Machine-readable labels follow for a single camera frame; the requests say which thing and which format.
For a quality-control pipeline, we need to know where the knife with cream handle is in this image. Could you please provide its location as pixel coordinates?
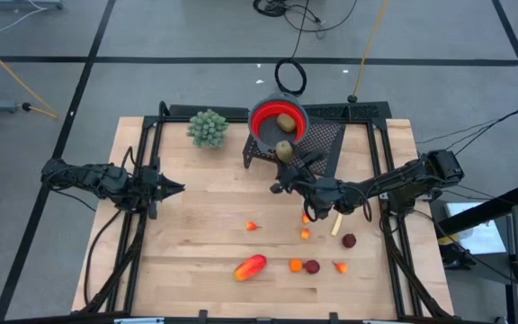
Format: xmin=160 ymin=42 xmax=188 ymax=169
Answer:
xmin=330 ymin=213 xmax=344 ymax=239

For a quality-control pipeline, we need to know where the black flat bar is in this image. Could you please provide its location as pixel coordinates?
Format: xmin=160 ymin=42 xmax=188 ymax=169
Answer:
xmin=167 ymin=103 xmax=251 ymax=119

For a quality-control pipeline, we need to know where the yellow cable with black plug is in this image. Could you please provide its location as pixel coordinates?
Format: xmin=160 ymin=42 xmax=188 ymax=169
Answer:
xmin=0 ymin=33 xmax=58 ymax=119

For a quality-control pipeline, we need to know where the red yellow mango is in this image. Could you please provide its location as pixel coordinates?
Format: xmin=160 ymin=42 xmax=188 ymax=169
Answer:
xmin=232 ymin=254 xmax=268 ymax=283

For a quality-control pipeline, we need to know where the grey floor stand base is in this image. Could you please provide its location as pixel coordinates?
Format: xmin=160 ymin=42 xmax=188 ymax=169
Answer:
xmin=0 ymin=0 xmax=64 ymax=11

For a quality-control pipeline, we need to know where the coiled black floor cable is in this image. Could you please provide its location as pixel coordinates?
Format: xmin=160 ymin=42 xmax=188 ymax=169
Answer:
xmin=273 ymin=0 xmax=310 ymax=98

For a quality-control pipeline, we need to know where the black perforated metal shelf riser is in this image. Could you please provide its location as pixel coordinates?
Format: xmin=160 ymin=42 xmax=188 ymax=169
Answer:
xmin=242 ymin=103 xmax=347 ymax=192

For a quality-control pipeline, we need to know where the brown kiwi fruit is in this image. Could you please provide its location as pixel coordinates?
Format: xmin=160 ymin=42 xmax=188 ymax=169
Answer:
xmin=276 ymin=112 xmax=297 ymax=134
xmin=274 ymin=139 xmax=295 ymax=164

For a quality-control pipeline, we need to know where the green artificial succulent plant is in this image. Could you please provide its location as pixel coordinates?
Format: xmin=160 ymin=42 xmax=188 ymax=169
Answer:
xmin=185 ymin=108 xmax=230 ymax=149

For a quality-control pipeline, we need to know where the yellow hanging cable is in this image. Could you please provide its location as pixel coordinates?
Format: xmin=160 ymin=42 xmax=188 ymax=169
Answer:
xmin=347 ymin=0 xmax=389 ymax=104

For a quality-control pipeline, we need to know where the black desk foot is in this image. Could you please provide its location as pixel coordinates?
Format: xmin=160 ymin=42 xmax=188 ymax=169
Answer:
xmin=438 ymin=242 xmax=477 ymax=271

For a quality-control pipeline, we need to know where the white floor cable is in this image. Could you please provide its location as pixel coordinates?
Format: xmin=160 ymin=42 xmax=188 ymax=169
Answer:
xmin=0 ymin=0 xmax=49 ymax=44

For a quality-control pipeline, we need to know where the black cable tangle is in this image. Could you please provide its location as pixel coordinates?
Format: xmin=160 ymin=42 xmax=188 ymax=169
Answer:
xmin=253 ymin=0 xmax=359 ymax=33

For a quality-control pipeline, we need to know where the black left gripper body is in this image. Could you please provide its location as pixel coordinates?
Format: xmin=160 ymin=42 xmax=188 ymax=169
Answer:
xmin=139 ymin=165 xmax=164 ymax=221

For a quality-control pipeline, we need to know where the black aluminium table frame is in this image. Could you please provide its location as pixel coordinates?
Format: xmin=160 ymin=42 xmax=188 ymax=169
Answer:
xmin=78 ymin=101 xmax=456 ymax=321

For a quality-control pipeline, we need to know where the red collapsible bowl grey rim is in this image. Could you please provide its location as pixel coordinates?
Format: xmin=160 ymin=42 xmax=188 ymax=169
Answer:
xmin=247 ymin=92 xmax=309 ymax=155

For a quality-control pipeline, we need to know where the black perforated panel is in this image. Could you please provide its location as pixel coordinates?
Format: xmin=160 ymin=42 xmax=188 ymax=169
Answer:
xmin=303 ymin=101 xmax=393 ymax=131

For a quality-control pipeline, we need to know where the black desk beam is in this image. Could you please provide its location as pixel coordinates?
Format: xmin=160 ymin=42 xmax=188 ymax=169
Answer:
xmin=433 ymin=183 xmax=518 ymax=235

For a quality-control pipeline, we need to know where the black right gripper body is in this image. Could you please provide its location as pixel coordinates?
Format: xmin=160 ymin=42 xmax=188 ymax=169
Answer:
xmin=270 ymin=151 xmax=332 ymax=208

